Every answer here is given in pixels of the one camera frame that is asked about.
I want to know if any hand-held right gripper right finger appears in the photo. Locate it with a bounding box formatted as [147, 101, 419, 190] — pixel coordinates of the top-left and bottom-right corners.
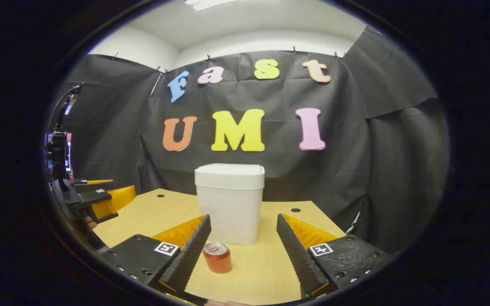
[276, 214, 394, 298]

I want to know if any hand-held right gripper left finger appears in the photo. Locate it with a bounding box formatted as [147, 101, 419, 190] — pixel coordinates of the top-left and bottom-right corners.
[100, 215, 211, 298]

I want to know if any red pop can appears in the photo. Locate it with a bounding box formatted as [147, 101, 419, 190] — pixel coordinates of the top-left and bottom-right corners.
[203, 242, 232, 274]

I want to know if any white garbage bin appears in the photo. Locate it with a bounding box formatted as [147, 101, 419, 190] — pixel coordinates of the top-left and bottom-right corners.
[194, 163, 265, 246]

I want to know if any wooden desktop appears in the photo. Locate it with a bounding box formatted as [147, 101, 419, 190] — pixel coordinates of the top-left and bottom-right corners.
[93, 188, 347, 306]

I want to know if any black backdrop cloth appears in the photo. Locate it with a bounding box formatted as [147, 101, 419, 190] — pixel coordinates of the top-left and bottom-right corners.
[51, 25, 450, 255]

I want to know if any ceiling light panel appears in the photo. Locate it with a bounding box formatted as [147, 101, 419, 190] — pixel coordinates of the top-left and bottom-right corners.
[184, 0, 242, 11]

